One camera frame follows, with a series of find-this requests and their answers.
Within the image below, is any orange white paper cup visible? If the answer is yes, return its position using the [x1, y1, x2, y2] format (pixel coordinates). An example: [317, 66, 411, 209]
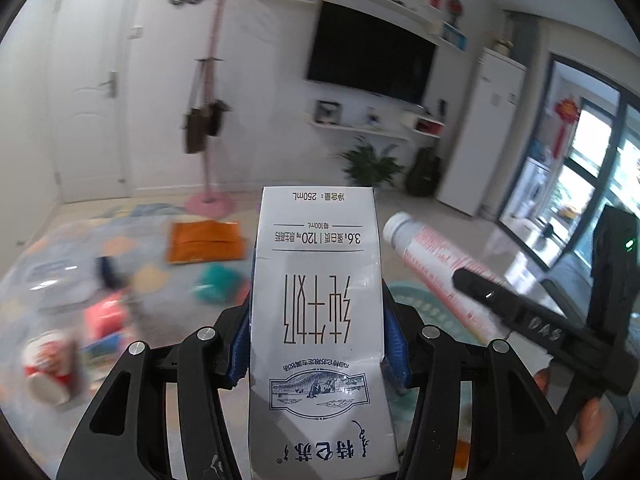
[383, 212, 509, 344]

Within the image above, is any milk carton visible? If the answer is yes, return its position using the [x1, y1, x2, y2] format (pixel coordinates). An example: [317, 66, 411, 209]
[248, 186, 398, 479]

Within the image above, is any right hand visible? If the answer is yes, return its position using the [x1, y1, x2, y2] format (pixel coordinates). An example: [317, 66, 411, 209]
[534, 364, 618, 479]

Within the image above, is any teal crumpled wrapper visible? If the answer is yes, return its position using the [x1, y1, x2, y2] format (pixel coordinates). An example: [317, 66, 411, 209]
[192, 263, 248, 306]

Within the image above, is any teal plastic laundry basket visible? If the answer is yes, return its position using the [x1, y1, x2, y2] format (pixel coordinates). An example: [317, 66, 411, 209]
[387, 281, 488, 346]

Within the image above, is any washing machine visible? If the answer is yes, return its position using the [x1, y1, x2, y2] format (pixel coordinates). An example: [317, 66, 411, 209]
[514, 157, 549, 218]

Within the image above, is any orange foil package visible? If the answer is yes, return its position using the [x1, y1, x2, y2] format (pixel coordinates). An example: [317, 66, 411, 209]
[166, 220, 245, 264]

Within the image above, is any patterned table cloth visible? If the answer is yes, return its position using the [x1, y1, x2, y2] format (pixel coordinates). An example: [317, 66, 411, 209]
[0, 201, 471, 480]

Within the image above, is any red white noodle cup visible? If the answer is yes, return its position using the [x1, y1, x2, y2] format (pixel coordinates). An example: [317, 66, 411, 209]
[22, 330, 76, 406]

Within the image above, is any pink coat rack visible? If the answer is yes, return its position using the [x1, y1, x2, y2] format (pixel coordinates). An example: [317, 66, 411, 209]
[184, 0, 232, 220]

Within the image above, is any black guitar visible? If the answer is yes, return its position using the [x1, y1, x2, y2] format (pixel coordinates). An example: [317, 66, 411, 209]
[405, 146, 442, 197]

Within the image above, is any white tall cabinet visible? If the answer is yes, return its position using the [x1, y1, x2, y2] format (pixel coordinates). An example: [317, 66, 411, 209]
[437, 49, 526, 217]

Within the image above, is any red cube shelf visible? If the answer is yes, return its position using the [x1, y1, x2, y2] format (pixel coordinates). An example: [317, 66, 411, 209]
[413, 116, 445, 138]

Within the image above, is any red chinese knot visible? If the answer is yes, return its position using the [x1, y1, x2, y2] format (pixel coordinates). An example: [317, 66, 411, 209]
[552, 96, 579, 159]

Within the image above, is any green potted plant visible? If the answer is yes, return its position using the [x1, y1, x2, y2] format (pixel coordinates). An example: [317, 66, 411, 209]
[340, 136, 405, 188]

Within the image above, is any brown hanging bag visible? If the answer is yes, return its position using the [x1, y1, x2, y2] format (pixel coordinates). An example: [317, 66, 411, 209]
[183, 60, 206, 155]

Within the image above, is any black hanging bag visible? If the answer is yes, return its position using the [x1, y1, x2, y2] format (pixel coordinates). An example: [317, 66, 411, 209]
[207, 100, 231, 136]

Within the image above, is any white door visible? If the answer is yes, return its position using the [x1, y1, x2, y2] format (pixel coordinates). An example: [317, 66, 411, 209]
[48, 0, 126, 203]

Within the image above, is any white wall shelf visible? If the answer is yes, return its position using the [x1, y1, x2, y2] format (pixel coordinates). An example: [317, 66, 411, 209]
[366, 0, 468, 52]
[304, 114, 409, 142]

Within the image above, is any butterfly picture frame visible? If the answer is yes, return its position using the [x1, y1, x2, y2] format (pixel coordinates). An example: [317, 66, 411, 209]
[314, 100, 342, 126]

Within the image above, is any upper white wall shelf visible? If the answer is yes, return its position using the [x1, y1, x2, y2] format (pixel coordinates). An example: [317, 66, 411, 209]
[366, 0, 468, 52]

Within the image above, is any black wall television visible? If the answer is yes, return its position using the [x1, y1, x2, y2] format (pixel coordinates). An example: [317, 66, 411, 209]
[306, 1, 437, 105]

